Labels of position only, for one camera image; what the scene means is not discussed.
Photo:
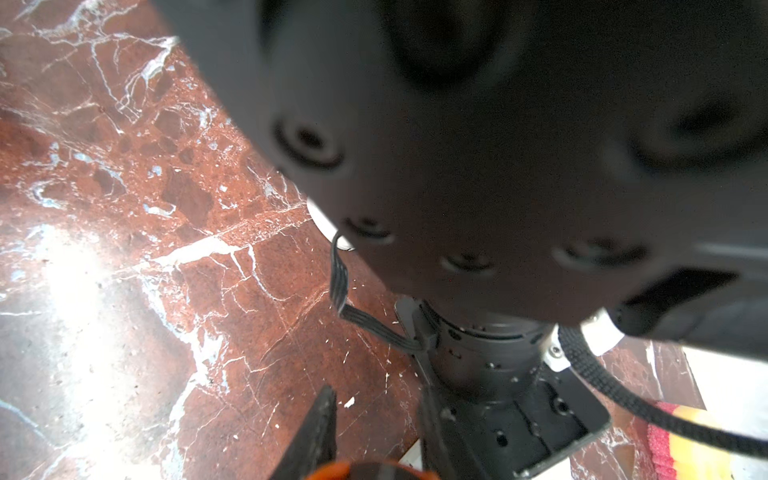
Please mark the yellow smiley sponge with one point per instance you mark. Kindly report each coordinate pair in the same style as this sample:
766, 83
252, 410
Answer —
675, 457

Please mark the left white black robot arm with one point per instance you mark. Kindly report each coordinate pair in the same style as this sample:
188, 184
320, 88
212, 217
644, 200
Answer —
512, 168

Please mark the orange handled screwdriver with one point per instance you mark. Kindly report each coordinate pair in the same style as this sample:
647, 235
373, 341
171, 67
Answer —
370, 470

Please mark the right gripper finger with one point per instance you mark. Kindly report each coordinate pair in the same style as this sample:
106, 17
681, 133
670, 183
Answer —
314, 444

